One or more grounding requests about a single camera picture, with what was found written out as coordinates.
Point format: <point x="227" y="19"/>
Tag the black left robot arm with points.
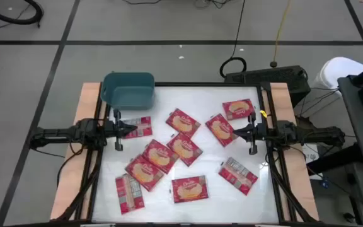
<point x="58" y="134"/>

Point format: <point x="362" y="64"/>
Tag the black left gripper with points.
<point x="117" y="143"/>

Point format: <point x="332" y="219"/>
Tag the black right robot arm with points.
<point x="310" y="135"/>

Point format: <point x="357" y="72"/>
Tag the small blue object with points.
<point x="326" y="183"/>

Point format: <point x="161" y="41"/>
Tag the white paper sheet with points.
<point x="310" y="156"/>

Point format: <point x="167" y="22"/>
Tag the black computer case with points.
<point x="263" y="79"/>

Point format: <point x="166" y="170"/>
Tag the small yellow tag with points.
<point x="263" y="113"/>

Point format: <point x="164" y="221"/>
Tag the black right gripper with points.
<point x="253" y="148"/>

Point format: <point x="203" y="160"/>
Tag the teal plastic basket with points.
<point x="128" y="94"/>

